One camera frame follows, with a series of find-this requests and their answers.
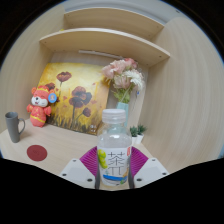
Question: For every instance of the yellow poppy flower painting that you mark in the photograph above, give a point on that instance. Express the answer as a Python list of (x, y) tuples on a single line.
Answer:
[(76, 80)]

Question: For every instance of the pink and white flower bouquet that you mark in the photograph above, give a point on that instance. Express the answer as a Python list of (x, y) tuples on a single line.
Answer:
[(123, 75)]

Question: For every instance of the flat round red coaster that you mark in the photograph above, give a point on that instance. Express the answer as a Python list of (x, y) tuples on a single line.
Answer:
[(36, 153)]

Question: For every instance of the small potted succulent plant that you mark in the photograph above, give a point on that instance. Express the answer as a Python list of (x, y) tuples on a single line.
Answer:
[(141, 131), (134, 132)]

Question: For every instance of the pale teal flower vase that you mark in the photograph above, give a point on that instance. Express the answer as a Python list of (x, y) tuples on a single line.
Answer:
[(123, 106)]

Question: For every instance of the grey ceramic mug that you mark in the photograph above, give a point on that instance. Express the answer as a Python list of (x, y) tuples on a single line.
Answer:
[(13, 128)]

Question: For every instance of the white light bar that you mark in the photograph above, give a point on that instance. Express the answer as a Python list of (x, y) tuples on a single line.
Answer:
[(100, 54)]

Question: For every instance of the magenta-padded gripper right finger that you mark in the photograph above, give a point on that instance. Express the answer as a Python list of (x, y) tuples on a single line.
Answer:
[(151, 170)]

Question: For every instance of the clear plastic drink bottle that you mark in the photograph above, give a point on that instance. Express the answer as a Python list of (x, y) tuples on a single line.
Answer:
[(114, 146)]

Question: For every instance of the light wooden shelf unit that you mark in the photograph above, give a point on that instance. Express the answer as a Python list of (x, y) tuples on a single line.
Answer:
[(106, 40)]

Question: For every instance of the red and white plush toy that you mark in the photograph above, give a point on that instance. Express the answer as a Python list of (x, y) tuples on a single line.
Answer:
[(39, 111)]

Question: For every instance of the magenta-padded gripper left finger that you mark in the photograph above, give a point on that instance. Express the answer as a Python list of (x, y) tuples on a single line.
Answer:
[(75, 171)]

